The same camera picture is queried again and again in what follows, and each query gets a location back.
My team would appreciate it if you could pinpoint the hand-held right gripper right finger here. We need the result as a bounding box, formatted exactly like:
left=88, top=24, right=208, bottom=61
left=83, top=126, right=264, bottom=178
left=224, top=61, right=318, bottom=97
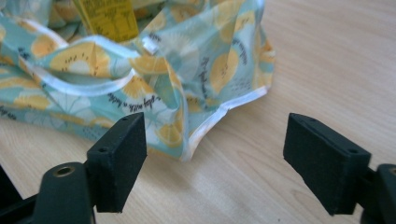
left=282, top=112, right=373, bottom=217

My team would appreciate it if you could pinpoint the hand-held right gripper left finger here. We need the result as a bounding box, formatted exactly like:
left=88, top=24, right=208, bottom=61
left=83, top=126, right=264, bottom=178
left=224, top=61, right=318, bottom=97
left=86, top=112, right=149, bottom=215

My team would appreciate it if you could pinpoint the teal orange-print garment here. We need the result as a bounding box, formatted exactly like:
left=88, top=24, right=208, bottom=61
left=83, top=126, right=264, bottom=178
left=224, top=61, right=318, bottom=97
left=0, top=0, right=276, bottom=162

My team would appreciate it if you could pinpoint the yellow packet in bag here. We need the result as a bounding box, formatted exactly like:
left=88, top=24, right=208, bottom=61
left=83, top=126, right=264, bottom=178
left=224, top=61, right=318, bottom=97
left=72, top=0, right=140, bottom=44

